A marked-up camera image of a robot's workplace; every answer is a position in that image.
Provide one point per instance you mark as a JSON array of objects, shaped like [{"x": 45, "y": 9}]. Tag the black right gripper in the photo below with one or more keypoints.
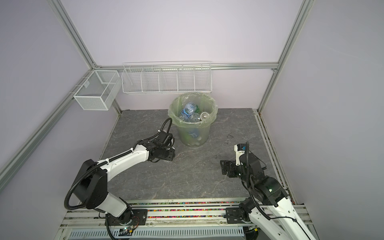
[{"x": 226, "y": 167}]

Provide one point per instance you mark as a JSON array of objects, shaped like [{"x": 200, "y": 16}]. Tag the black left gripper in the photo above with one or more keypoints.
[{"x": 171, "y": 155}]

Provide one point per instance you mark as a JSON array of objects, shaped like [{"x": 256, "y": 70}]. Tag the clear bottle blue pink label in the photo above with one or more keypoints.
[{"x": 187, "y": 111}]

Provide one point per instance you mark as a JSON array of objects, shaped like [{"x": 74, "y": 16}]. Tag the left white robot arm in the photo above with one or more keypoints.
[{"x": 90, "y": 187}]

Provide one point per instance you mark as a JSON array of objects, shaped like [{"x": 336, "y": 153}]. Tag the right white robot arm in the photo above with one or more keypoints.
[{"x": 267, "y": 195}]

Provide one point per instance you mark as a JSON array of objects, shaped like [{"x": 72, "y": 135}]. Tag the green lined mesh waste bin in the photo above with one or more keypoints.
[{"x": 193, "y": 134}]

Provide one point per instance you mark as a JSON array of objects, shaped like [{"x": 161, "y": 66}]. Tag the small white mesh basket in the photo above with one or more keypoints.
[{"x": 99, "y": 90}]

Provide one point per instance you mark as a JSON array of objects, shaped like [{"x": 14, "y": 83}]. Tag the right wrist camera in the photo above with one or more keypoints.
[{"x": 239, "y": 151}]

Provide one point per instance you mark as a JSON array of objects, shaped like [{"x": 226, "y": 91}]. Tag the long white wire shelf basket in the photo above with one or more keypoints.
[{"x": 167, "y": 77}]

